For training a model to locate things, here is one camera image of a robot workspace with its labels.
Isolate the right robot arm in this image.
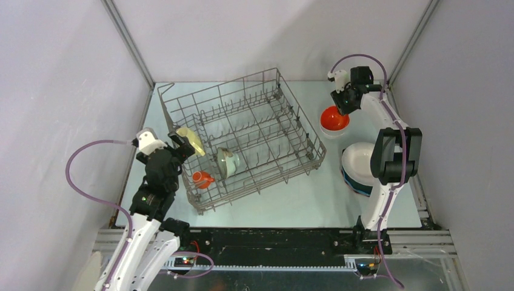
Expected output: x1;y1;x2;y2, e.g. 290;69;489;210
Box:
327;66;422;253

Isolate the white plate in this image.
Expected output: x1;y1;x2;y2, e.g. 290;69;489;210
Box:
341;142;376;186

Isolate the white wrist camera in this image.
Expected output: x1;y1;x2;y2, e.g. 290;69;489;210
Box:
327;70;350;93
132;127;167;156

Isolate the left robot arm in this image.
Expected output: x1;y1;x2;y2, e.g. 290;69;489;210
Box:
95;128;195;290

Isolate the grey wire dish rack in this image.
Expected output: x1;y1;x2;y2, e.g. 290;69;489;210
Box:
156;68;327;214

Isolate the pale green cup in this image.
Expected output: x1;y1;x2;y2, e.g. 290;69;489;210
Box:
216;147;240;179

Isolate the white ribbed bowl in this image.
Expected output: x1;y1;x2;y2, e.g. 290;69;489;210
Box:
319;122;348;139

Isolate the blue dotted plate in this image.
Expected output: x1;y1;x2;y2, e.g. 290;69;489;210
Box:
341;169;373;197

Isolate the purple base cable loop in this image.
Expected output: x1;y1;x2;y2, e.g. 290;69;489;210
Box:
166;251;215;280

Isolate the yellow mug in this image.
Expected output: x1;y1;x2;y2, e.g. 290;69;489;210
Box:
175;127;205;156

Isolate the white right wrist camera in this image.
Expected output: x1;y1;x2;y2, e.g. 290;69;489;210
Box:
327;70;350;93

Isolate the orange bowl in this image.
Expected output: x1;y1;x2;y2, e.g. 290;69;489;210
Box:
319;105;350;133

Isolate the small orange cup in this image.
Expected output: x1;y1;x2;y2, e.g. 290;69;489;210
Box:
192;171;215;190

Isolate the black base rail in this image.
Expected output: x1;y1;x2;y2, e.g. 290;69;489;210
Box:
179;227;392;267

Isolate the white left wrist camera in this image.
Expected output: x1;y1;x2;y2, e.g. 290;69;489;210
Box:
132;127;167;156

